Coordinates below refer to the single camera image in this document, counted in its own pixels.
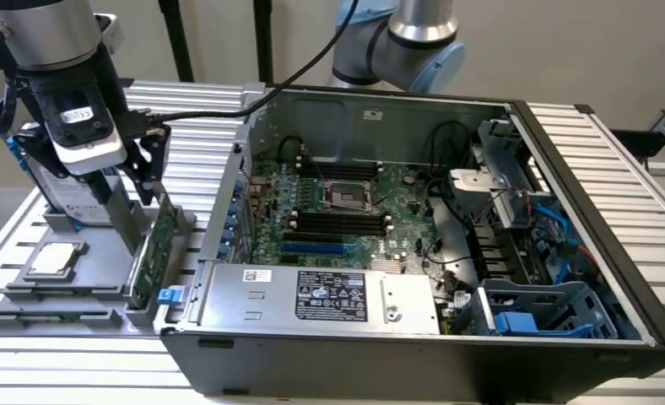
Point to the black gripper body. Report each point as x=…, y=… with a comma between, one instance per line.
x=79, y=78

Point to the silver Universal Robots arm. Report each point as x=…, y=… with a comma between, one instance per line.
x=39, y=29

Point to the green gpu card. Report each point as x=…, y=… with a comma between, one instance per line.
x=161, y=244

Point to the black ram slot bank short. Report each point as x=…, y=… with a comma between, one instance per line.
x=338, y=169

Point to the black expansion slot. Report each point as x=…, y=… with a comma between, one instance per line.
x=313, y=236

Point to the blue expansion slot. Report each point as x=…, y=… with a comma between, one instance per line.
x=313, y=249

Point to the black ram slot bank long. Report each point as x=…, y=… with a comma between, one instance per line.
x=343, y=223

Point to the silver hard disk blue rails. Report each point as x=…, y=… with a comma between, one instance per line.
x=62, y=198

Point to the black stand pole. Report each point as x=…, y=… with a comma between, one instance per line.
x=263, y=42
x=178, y=42

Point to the silver cpu chip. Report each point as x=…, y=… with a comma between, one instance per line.
x=56, y=258

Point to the grey parts rack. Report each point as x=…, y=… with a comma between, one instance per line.
x=102, y=270

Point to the green ram stick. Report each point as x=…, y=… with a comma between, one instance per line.
x=46, y=316
x=62, y=290

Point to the blue case latch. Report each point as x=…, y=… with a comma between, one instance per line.
x=170, y=295

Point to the cpu socket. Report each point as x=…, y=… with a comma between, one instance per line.
x=346, y=196

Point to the silver power supply unit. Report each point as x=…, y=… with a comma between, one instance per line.
x=277, y=299

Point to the coin cell battery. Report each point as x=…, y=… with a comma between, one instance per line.
x=409, y=179

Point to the green motherboard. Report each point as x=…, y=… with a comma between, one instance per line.
x=406, y=219

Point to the grey metal drive cage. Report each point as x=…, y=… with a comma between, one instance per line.
x=501, y=152

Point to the black open pc case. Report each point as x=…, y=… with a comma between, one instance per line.
x=366, y=367

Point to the blue disk bay clip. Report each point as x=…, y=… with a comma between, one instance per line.
x=515, y=325

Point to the grey disk bay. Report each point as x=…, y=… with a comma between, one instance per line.
x=569, y=304

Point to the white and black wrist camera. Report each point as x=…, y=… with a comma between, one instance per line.
x=84, y=126

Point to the black bracket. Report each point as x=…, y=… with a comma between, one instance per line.
x=637, y=143

